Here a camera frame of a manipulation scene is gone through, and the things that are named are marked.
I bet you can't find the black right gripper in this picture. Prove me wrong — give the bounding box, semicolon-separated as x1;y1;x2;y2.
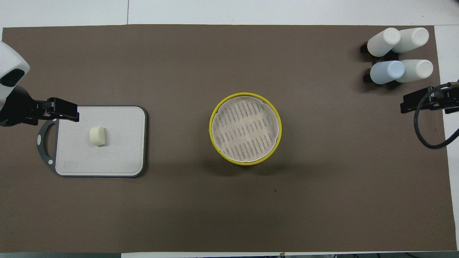
400;82;459;115

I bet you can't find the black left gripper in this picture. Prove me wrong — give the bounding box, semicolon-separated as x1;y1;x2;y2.
0;85;80;128

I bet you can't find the white steamed bun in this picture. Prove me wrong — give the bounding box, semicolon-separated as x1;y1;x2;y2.
89;126;107;147

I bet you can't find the yellow steamer lid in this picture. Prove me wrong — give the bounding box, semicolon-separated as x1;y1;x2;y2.
209;92;283;166

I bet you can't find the white plastic cup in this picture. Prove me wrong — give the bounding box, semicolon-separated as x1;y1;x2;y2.
392;27;430;54
366;28;402;57
396;59;434;83

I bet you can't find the light blue plastic cup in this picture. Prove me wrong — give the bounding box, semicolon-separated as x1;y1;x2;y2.
370;60;406;85

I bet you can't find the white cutting board grey rim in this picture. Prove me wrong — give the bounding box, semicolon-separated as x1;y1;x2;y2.
37;106;148;178

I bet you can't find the black cup rack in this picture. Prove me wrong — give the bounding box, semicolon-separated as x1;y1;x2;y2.
360;43;401;83

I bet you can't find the brown table mat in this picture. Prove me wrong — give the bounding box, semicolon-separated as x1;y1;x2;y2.
2;24;458;253

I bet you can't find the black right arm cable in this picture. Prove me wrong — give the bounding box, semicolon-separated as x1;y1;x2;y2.
413;82;459;150

